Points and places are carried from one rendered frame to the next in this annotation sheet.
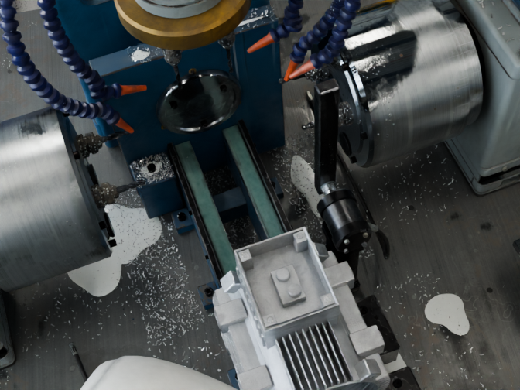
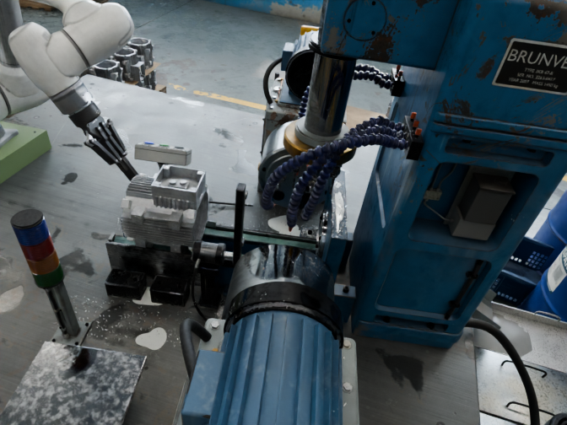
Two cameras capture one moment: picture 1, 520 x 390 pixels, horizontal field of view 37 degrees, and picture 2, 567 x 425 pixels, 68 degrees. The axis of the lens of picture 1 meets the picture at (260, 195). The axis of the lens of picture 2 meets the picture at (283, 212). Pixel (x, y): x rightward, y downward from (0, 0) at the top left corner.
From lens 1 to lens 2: 1.26 m
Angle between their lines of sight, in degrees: 63
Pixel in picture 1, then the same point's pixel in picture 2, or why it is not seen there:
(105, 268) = (280, 226)
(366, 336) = (139, 211)
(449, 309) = (153, 340)
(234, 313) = not seen: hidden behind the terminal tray
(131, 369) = (118, 10)
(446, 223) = not seen: hidden behind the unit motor
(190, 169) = (299, 244)
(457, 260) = (176, 363)
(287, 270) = (182, 183)
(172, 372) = (110, 17)
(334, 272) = (176, 215)
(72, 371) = not seen: hidden behind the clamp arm
